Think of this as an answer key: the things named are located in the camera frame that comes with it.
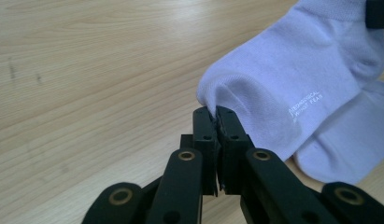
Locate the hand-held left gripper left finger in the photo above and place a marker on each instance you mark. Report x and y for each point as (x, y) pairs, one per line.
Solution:
(205, 155)

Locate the white ankle sock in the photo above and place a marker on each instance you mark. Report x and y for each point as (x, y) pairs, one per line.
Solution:
(292, 71)
(348, 146)

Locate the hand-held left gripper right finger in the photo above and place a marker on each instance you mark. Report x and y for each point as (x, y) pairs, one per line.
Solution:
(231, 155)

